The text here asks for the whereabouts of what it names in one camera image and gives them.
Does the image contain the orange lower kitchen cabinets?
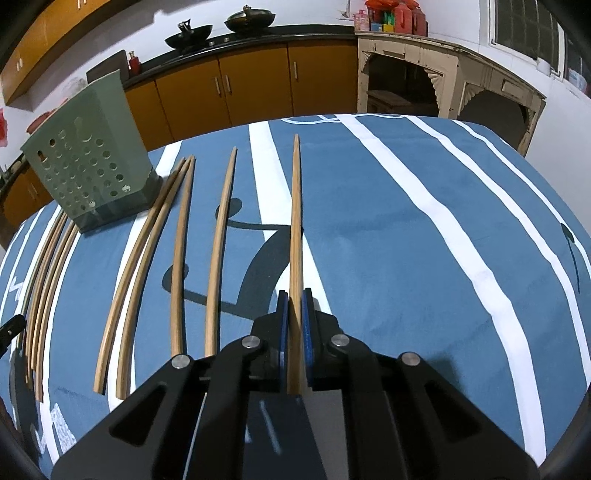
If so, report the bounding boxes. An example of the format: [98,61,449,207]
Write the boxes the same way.
[3,38,358,223]

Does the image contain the dark cutting board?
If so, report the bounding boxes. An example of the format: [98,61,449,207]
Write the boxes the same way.
[86,50,129,83]

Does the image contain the wooden chopstick pair outer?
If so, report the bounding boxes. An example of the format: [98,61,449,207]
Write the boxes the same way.
[92,157,188,395]

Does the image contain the blue white striped tablecloth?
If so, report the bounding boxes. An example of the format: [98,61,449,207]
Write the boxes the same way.
[1,114,590,475]

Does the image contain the wooden chopstick pair inner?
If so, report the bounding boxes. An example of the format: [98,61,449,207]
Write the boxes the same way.
[115,156,190,400]

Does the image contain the small red bottle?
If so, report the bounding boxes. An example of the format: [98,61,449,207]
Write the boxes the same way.
[128,51,141,77]

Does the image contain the wooden chopstick pair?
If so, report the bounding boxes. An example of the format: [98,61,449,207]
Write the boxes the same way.
[115,156,190,400]
[92,157,188,395]

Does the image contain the black wok with lid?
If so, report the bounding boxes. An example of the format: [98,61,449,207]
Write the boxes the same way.
[224,5,276,35]

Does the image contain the beige carved side cabinet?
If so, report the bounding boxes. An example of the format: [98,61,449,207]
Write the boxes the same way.
[356,32,546,155]

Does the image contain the black wok left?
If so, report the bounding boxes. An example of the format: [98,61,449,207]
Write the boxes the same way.
[165,20,212,51]

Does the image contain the green perforated utensil holder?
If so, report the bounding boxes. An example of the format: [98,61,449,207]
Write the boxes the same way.
[21,72,162,233]

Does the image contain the red bags and bottles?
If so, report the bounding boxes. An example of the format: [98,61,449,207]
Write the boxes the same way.
[353,0,428,37]

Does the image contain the orange upper wall cabinets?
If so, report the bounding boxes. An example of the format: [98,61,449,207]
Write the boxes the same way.
[1,0,135,105]

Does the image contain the window with bars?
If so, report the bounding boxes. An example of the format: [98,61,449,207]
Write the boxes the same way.
[490,0,590,96]

